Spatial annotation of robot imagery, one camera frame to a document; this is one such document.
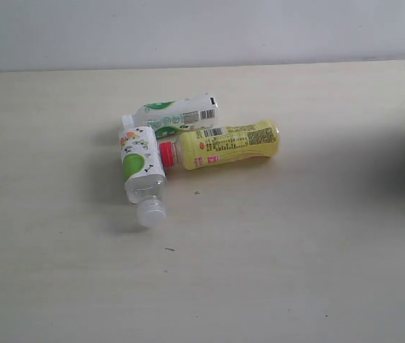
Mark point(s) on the yellow label bottle red cap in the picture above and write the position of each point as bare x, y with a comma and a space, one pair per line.
210, 147

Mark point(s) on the butterfly label clear bottle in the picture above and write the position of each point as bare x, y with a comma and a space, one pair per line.
144, 176

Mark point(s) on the white green label bottle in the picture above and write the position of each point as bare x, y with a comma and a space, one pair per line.
172, 117

